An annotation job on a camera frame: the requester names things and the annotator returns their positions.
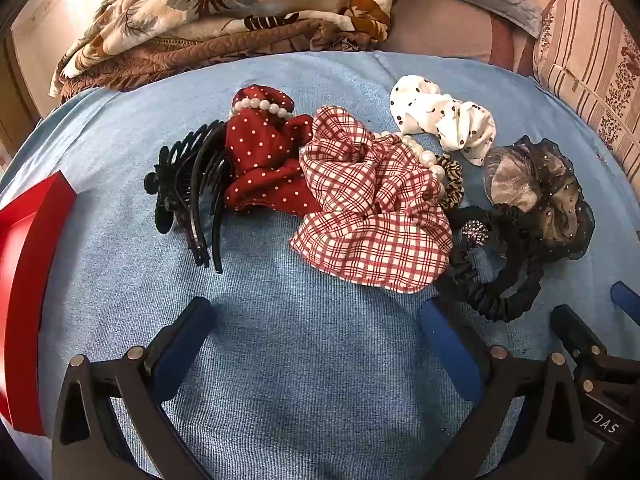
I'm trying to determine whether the red white plaid scrunchie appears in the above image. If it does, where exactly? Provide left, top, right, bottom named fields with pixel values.
left=289, top=105, right=453, bottom=295

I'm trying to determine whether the rhinestone black hair tie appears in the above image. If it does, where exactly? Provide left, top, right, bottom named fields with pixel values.
left=460, top=219, right=487, bottom=248

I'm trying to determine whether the black sheer organza scrunchie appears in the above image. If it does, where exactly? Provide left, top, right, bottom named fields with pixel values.
left=482, top=135, right=596, bottom=263

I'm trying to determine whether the black claw hair clip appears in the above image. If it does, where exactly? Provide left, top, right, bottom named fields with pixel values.
left=144, top=119, right=231, bottom=275

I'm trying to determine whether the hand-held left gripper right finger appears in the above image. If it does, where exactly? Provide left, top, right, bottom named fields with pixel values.
left=420, top=296, right=596, bottom=480

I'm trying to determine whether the blue cloth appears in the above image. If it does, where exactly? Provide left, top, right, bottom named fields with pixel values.
left=0, top=50, right=640, bottom=480

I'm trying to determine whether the leaf print cream quilt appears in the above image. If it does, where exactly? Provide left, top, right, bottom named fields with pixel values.
left=47, top=0, right=406, bottom=98

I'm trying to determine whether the red polka dot scrunchie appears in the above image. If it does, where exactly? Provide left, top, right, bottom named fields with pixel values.
left=224, top=82, right=321, bottom=216

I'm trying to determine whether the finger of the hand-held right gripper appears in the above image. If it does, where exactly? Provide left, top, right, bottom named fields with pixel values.
left=611, top=281, right=640, bottom=317
left=550, top=304, right=607, bottom=367

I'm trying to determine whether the leopard print hair tie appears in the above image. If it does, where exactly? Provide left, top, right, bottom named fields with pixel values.
left=435, top=154, right=465, bottom=210

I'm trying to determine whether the pearl bead bracelet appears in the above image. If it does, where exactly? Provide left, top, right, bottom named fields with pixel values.
left=380, top=131, right=448, bottom=201

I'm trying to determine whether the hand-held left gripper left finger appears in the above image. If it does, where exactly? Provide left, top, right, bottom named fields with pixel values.
left=50, top=296, right=218, bottom=480

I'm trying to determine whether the brown quilted blanket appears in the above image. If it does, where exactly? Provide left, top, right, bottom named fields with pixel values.
left=60, top=17, right=381, bottom=93

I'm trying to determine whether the white polka dot scrunchie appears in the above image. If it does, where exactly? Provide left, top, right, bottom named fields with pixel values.
left=390, top=75, right=497, bottom=166

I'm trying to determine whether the striped floral pillow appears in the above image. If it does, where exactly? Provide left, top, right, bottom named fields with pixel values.
left=532, top=0, right=640, bottom=181

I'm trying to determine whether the pink bed sheet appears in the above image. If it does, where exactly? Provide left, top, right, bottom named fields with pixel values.
left=375, top=0, right=556, bottom=86

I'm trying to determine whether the black ruched satin scrunchie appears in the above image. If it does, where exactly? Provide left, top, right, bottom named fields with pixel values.
left=445, top=202, right=546, bottom=323

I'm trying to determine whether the red tray box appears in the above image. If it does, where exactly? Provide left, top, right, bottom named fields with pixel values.
left=0, top=170, right=78, bottom=436

